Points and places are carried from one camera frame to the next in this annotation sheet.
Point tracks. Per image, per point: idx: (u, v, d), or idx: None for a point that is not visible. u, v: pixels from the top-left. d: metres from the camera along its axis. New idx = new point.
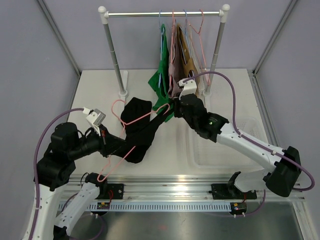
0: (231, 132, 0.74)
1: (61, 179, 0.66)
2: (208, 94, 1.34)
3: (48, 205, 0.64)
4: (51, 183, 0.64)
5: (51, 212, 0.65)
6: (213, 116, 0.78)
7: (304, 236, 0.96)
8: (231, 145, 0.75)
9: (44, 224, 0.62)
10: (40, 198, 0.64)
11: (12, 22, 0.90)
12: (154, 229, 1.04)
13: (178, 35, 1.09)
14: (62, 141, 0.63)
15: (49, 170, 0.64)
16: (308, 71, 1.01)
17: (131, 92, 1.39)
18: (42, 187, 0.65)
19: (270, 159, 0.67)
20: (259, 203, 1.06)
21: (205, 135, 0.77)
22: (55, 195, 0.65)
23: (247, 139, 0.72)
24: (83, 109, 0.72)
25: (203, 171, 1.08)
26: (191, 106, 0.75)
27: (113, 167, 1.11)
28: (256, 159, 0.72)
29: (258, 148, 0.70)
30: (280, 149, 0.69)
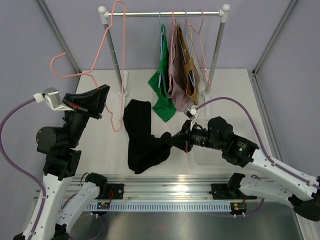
0: (263, 161, 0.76)
1: (69, 169, 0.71)
2: (207, 95, 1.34)
3: (54, 194, 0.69)
4: (60, 173, 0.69)
5: (57, 201, 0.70)
6: (241, 140, 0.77)
7: (304, 237, 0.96)
8: (261, 171, 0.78)
9: (49, 214, 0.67)
10: (47, 187, 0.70)
11: (11, 22, 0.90)
12: (154, 229, 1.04)
13: (178, 35, 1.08)
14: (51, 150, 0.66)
15: (58, 163, 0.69)
16: (308, 71, 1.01)
17: (131, 92, 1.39)
18: (50, 176, 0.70)
19: (307, 190, 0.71)
20: (259, 203, 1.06)
21: (234, 160, 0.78)
22: (62, 185, 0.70)
23: (281, 169, 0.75)
24: (35, 98, 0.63)
25: (203, 170, 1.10)
26: (220, 133, 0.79)
27: (113, 167, 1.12)
28: (290, 188, 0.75)
29: (293, 178, 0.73)
30: (314, 179, 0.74)
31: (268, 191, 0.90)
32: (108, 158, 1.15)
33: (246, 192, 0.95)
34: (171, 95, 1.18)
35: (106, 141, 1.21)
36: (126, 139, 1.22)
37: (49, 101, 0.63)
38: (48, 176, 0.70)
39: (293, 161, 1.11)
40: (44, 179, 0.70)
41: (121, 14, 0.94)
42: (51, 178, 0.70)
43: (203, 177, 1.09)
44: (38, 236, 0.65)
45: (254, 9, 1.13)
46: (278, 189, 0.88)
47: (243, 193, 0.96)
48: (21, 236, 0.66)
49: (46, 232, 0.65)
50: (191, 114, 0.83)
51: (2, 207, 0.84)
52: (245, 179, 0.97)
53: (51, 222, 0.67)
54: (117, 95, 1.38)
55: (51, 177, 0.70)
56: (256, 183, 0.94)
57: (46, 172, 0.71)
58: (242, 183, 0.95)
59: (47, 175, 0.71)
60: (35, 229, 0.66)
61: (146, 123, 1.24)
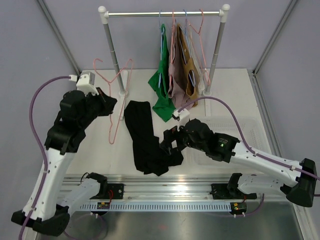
0: (245, 152, 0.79)
1: (72, 146, 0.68)
2: (207, 94, 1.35)
3: (56, 169, 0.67)
4: (62, 147, 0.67)
5: (59, 177, 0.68)
6: (222, 136, 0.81)
7: (303, 236, 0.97)
8: (247, 164, 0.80)
9: (49, 190, 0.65)
10: (49, 162, 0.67)
11: (11, 22, 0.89)
12: (154, 229, 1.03)
13: (178, 35, 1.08)
14: (72, 107, 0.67)
15: (60, 137, 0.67)
16: (308, 71, 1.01)
17: (131, 92, 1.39)
18: (52, 151, 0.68)
19: (291, 176, 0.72)
20: (259, 203, 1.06)
21: (218, 156, 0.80)
22: (64, 160, 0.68)
23: (264, 158, 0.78)
24: (70, 76, 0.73)
25: (203, 171, 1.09)
26: (196, 132, 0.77)
27: (113, 167, 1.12)
28: (277, 176, 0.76)
29: (276, 165, 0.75)
30: (297, 163, 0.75)
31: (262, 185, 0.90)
32: (108, 158, 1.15)
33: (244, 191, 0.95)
34: (171, 95, 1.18)
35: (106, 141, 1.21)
36: (126, 139, 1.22)
37: (87, 74, 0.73)
38: (51, 150, 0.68)
39: None
40: (46, 153, 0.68)
41: (121, 15, 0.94)
42: (53, 152, 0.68)
43: (203, 177, 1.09)
44: (38, 212, 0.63)
45: (254, 9, 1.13)
46: (271, 181, 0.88)
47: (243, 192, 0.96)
48: (21, 212, 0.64)
49: (46, 209, 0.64)
50: (175, 115, 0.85)
51: (2, 208, 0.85)
52: (242, 178, 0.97)
53: (52, 199, 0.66)
54: (117, 95, 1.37)
55: (53, 152, 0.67)
56: (252, 179, 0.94)
57: (49, 145, 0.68)
58: (239, 182, 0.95)
59: (48, 149, 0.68)
60: (35, 206, 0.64)
61: (146, 124, 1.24)
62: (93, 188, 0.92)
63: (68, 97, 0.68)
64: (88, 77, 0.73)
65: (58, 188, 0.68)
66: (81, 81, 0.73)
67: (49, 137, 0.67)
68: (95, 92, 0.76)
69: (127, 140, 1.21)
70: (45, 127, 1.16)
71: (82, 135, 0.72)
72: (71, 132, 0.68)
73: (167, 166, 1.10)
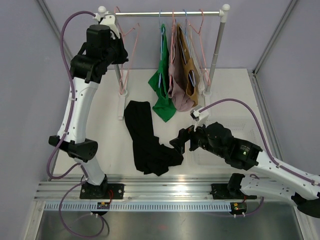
0: (268, 163, 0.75)
1: (96, 75, 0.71)
2: (207, 94, 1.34)
3: (82, 97, 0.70)
4: (86, 74, 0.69)
5: (85, 104, 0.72)
6: (243, 143, 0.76)
7: (304, 236, 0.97)
8: (265, 173, 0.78)
9: (78, 117, 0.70)
10: (75, 90, 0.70)
11: (11, 23, 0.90)
12: (154, 229, 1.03)
13: (178, 35, 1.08)
14: (98, 35, 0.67)
15: (83, 67, 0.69)
16: (308, 71, 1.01)
17: (131, 92, 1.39)
18: (77, 81, 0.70)
19: (313, 191, 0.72)
20: (259, 203, 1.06)
21: (239, 164, 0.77)
22: (89, 89, 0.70)
23: (286, 170, 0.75)
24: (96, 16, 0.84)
25: (202, 171, 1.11)
26: (219, 138, 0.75)
27: (114, 167, 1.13)
28: (296, 189, 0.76)
29: (298, 179, 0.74)
30: (318, 178, 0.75)
31: (269, 189, 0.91)
32: (108, 158, 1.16)
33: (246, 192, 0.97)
34: (171, 95, 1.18)
35: (106, 141, 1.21)
36: (126, 138, 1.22)
37: (112, 16, 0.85)
38: (76, 80, 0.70)
39: (293, 161, 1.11)
40: (73, 82, 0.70)
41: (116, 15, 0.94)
42: (79, 81, 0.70)
43: (203, 178, 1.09)
44: (71, 136, 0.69)
45: (255, 9, 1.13)
46: (280, 188, 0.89)
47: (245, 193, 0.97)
48: (56, 136, 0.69)
49: (77, 134, 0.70)
50: (195, 115, 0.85)
51: (3, 208, 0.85)
52: (246, 179, 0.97)
53: (81, 125, 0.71)
54: (117, 95, 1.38)
55: (79, 80, 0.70)
56: (257, 183, 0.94)
57: (74, 74, 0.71)
58: (242, 184, 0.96)
59: (75, 77, 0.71)
60: (68, 130, 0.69)
61: (146, 124, 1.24)
62: (99, 179, 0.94)
63: (95, 26, 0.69)
64: (113, 18, 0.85)
65: (85, 115, 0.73)
66: (106, 20, 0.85)
67: (73, 65, 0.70)
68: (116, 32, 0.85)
69: (128, 140, 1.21)
70: (45, 127, 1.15)
71: (104, 67, 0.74)
72: (95, 61, 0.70)
73: (167, 165, 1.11)
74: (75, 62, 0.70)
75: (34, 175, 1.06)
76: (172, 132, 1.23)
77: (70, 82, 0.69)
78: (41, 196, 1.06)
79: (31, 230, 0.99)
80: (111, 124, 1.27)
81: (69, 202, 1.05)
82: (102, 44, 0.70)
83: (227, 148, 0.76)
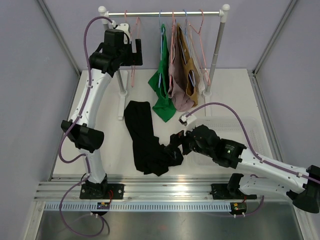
0: (252, 159, 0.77)
1: (111, 69, 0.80)
2: (208, 94, 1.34)
3: (97, 85, 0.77)
4: (104, 65, 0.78)
5: (99, 93, 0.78)
6: (228, 142, 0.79)
7: (304, 237, 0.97)
8: (252, 170, 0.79)
9: (92, 102, 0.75)
10: (92, 79, 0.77)
11: (11, 23, 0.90)
12: (154, 229, 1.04)
13: (178, 35, 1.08)
14: (116, 34, 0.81)
15: (100, 61, 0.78)
16: (308, 71, 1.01)
17: (131, 92, 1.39)
18: (94, 72, 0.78)
19: (298, 182, 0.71)
20: (258, 203, 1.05)
21: (225, 163, 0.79)
22: (105, 79, 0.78)
23: (271, 165, 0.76)
24: (112, 22, 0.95)
25: (203, 170, 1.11)
26: (204, 139, 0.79)
27: (114, 167, 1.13)
28: (282, 182, 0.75)
29: (282, 172, 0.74)
30: (304, 170, 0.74)
31: (266, 188, 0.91)
32: (108, 158, 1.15)
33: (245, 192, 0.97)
34: (171, 95, 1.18)
35: (106, 141, 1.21)
36: (126, 139, 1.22)
37: (126, 24, 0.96)
38: (94, 70, 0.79)
39: (293, 161, 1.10)
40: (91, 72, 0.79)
41: (124, 14, 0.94)
42: (96, 72, 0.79)
43: (203, 178, 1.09)
44: (84, 119, 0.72)
45: (254, 9, 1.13)
46: (276, 185, 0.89)
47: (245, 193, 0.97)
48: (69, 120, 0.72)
49: (89, 117, 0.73)
50: (183, 120, 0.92)
51: (3, 207, 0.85)
52: (244, 178, 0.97)
53: (93, 110, 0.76)
54: (117, 95, 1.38)
55: (96, 71, 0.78)
56: (255, 181, 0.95)
57: (91, 67, 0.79)
58: (241, 183, 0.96)
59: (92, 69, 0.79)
60: (81, 114, 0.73)
61: (146, 124, 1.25)
62: (101, 177, 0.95)
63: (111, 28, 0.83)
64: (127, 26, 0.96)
65: (98, 103, 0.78)
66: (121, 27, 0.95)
67: (91, 59, 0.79)
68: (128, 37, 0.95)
69: (128, 140, 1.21)
70: (45, 127, 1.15)
71: (118, 64, 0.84)
72: (111, 56, 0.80)
73: (166, 165, 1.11)
74: (93, 57, 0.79)
75: (34, 174, 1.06)
76: (171, 132, 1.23)
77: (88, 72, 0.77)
78: (42, 196, 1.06)
79: (31, 230, 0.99)
80: (111, 124, 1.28)
81: (70, 202, 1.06)
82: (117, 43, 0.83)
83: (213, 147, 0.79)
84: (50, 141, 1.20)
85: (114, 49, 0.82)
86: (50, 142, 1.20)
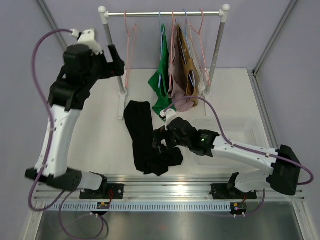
0: (223, 144, 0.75)
1: (77, 103, 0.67)
2: (207, 95, 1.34)
3: (62, 127, 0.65)
4: (66, 103, 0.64)
5: (66, 134, 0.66)
6: (204, 132, 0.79)
7: (304, 237, 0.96)
8: (226, 156, 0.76)
9: (59, 148, 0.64)
10: (54, 120, 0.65)
11: (11, 23, 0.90)
12: (154, 229, 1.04)
13: (178, 35, 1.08)
14: (77, 58, 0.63)
15: (63, 93, 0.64)
16: (308, 71, 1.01)
17: (131, 92, 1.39)
18: (55, 109, 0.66)
19: (267, 162, 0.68)
20: (259, 203, 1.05)
21: (201, 151, 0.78)
22: (69, 117, 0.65)
23: (241, 148, 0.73)
24: (73, 31, 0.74)
25: (202, 171, 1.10)
26: (178, 129, 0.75)
27: (113, 167, 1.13)
28: (254, 165, 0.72)
29: (252, 153, 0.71)
30: (274, 150, 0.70)
31: (253, 179, 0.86)
32: (108, 158, 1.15)
33: (242, 189, 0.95)
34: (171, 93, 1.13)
35: (107, 141, 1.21)
36: (126, 139, 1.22)
37: (92, 30, 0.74)
38: (56, 108, 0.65)
39: None
40: (51, 111, 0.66)
41: (125, 14, 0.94)
42: (58, 110, 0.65)
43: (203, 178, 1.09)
44: (50, 169, 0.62)
45: (254, 9, 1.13)
46: (259, 174, 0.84)
47: (242, 190, 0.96)
48: (34, 169, 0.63)
49: (57, 166, 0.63)
50: (162, 115, 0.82)
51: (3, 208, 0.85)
52: (239, 176, 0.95)
53: (61, 156, 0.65)
54: (117, 95, 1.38)
55: (58, 108, 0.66)
56: (245, 176, 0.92)
57: (52, 103, 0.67)
58: (236, 181, 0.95)
59: (53, 106, 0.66)
60: (46, 162, 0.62)
61: (146, 124, 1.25)
62: (97, 184, 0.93)
63: (72, 48, 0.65)
64: (93, 33, 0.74)
65: (66, 146, 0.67)
66: (85, 36, 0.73)
67: (51, 92, 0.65)
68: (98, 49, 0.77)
69: (128, 140, 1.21)
70: (45, 127, 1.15)
71: (85, 93, 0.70)
72: (76, 87, 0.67)
73: (166, 165, 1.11)
74: (54, 88, 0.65)
75: None
76: None
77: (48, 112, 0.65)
78: (41, 196, 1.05)
79: (31, 230, 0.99)
80: (111, 124, 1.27)
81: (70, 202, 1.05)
82: (82, 68, 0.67)
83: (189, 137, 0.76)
84: None
85: (79, 76, 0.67)
86: None
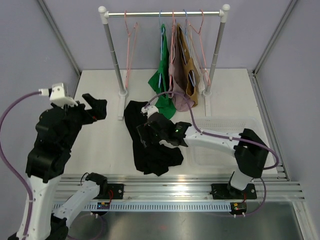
0: (194, 133, 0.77)
1: (55, 170, 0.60)
2: (208, 95, 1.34)
3: (41, 198, 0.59)
4: (43, 175, 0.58)
5: (48, 202, 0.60)
6: (178, 124, 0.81)
7: (304, 237, 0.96)
8: (197, 144, 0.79)
9: (39, 218, 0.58)
10: (33, 190, 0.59)
11: (11, 23, 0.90)
12: (154, 229, 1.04)
13: (178, 35, 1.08)
14: (50, 130, 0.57)
15: (40, 162, 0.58)
16: (308, 71, 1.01)
17: (131, 92, 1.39)
18: (34, 178, 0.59)
19: (229, 145, 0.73)
20: (259, 203, 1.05)
21: (176, 142, 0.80)
22: (49, 188, 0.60)
23: (209, 134, 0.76)
24: (40, 91, 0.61)
25: (203, 171, 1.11)
26: (154, 122, 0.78)
27: (113, 167, 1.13)
28: (219, 149, 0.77)
29: (217, 139, 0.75)
30: (237, 134, 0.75)
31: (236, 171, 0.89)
32: (108, 158, 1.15)
33: (239, 187, 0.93)
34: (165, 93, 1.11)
35: (107, 141, 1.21)
36: (126, 139, 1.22)
37: (61, 86, 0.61)
38: (32, 179, 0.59)
39: (293, 161, 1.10)
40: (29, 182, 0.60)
41: (124, 14, 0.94)
42: (35, 180, 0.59)
43: (203, 177, 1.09)
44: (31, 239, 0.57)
45: (254, 9, 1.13)
46: None
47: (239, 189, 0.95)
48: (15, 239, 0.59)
49: (39, 234, 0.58)
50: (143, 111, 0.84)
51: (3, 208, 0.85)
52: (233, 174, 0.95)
53: (43, 225, 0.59)
54: (117, 95, 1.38)
55: (35, 179, 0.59)
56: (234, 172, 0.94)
57: (29, 172, 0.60)
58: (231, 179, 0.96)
59: (30, 177, 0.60)
60: (27, 232, 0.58)
61: None
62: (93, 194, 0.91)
63: (45, 118, 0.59)
64: (62, 89, 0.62)
65: (48, 214, 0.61)
66: (54, 95, 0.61)
67: (28, 161, 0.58)
68: (72, 103, 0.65)
69: (128, 140, 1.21)
70: None
71: (66, 157, 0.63)
72: (54, 154, 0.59)
73: (166, 165, 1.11)
74: (30, 156, 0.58)
75: None
76: None
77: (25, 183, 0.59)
78: None
79: None
80: (111, 124, 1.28)
81: None
82: (58, 135, 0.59)
83: (164, 129, 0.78)
84: None
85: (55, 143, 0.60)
86: None
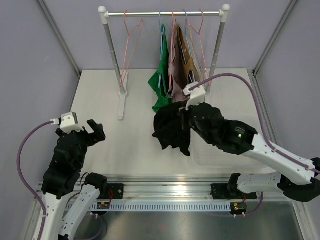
0: (263, 147, 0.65)
1: (68, 188, 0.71)
2: (208, 95, 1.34)
3: (53, 213, 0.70)
4: (58, 192, 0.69)
5: (58, 219, 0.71)
6: (237, 125, 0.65)
7: (303, 237, 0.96)
8: (259, 159, 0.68)
9: (50, 231, 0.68)
10: (47, 206, 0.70)
11: (11, 23, 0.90)
12: (154, 229, 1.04)
13: (178, 35, 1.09)
14: (66, 152, 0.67)
15: (55, 182, 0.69)
16: (308, 71, 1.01)
17: (131, 92, 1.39)
18: (49, 195, 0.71)
19: (307, 176, 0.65)
20: (258, 203, 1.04)
21: (232, 148, 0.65)
22: (61, 203, 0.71)
23: (282, 155, 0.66)
24: (53, 121, 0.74)
25: (203, 171, 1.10)
26: (208, 120, 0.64)
27: (113, 167, 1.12)
28: (285, 172, 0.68)
29: (292, 163, 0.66)
30: (310, 162, 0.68)
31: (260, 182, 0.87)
32: (109, 158, 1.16)
33: (244, 190, 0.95)
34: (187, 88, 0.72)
35: (106, 141, 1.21)
36: (126, 139, 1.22)
37: (70, 115, 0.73)
38: (47, 195, 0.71)
39: None
40: (44, 198, 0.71)
41: (124, 14, 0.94)
42: (50, 197, 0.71)
43: (203, 178, 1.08)
44: None
45: (254, 9, 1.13)
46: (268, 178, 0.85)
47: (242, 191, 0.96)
48: None
49: None
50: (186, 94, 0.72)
51: (3, 208, 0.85)
52: (241, 177, 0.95)
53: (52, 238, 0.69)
54: (117, 95, 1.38)
55: (50, 196, 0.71)
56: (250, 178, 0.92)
57: (45, 191, 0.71)
58: (238, 182, 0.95)
59: (46, 193, 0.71)
60: None
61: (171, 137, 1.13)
62: (92, 198, 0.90)
63: (62, 142, 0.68)
64: (72, 118, 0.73)
65: (57, 229, 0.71)
66: (65, 123, 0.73)
67: (45, 179, 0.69)
68: (79, 129, 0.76)
69: (128, 141, 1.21)
70: (45, 127, 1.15)
71: (76, 177, 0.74)
72: (68, 174, 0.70)
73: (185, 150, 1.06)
74: (47, 176, 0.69)
75: (34, 175, 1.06)
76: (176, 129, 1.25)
77: (40, 201, 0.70)
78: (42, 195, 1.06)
79: (30, 230, 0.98)
80: (110, 124, 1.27)
81: (70, 202, 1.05)
82: (72, 158, 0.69)
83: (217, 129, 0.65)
84: (50, 141, 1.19)
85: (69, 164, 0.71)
86: (50, 142, 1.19)
